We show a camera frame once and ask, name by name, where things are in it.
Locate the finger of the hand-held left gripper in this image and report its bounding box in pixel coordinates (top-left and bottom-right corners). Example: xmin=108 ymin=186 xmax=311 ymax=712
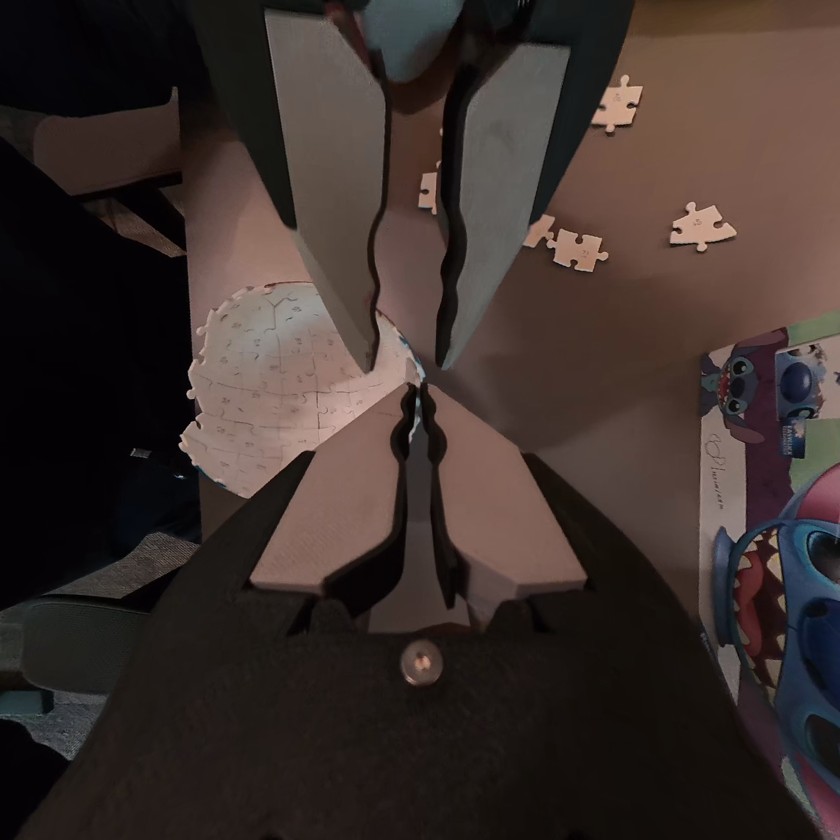
xmin=264 ymin=0 xmax=395 ymax=374
xmin=435 ymin=39 xmax=573 ymax=371

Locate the cartoon print puzzle box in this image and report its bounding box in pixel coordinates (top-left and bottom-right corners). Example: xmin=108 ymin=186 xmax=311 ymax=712
xmin=697 ymin=322 xmax=840 ymax=798

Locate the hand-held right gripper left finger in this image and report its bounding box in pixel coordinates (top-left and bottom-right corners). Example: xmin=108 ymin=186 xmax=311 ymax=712
xmin=251 ymin=382 xmax=419 ymax=621

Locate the person's dark clothed body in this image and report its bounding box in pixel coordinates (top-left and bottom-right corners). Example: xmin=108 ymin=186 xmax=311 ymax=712
xmin=0 ymin=0 xmax=201 ymax=611

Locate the grey office chair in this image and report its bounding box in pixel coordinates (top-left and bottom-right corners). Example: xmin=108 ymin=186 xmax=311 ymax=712
xmin=0 ymin=594 xmax=155 ymax=716

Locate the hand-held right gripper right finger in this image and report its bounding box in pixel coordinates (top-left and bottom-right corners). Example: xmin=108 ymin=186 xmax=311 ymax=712
xmin=420 ymin=382 xmax=589 ymax=632

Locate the puzzle ball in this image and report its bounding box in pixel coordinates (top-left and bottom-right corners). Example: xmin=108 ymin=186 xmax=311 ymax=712
xmin=178 ymin=281 xmax=427 ymax=501

